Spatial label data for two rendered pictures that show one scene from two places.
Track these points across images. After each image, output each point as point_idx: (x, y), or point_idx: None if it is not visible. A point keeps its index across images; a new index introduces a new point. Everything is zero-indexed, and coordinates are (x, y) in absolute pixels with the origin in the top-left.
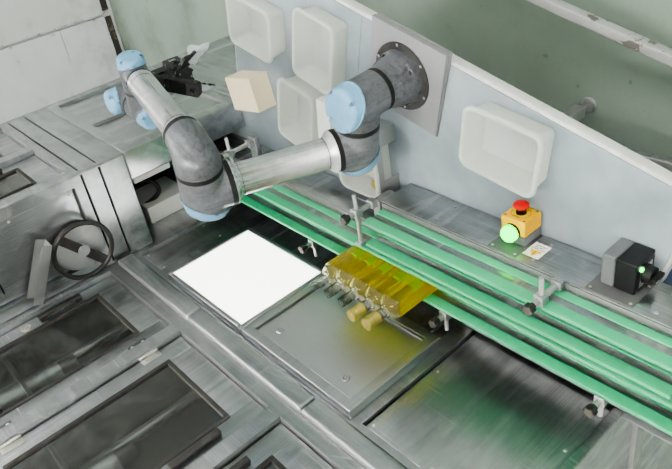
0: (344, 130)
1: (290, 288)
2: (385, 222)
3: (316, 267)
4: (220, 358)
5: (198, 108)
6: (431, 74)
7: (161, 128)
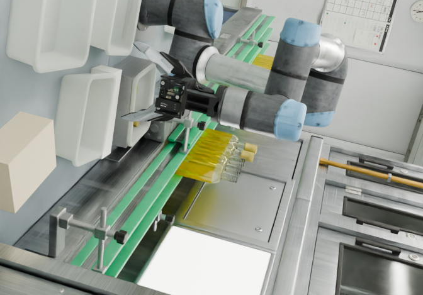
0: (219, 33)
1: (206, 238)
2: (187, 115)
3: (167, 229)
4: (306, 262)
5: None
6: None
7: (338, 52)
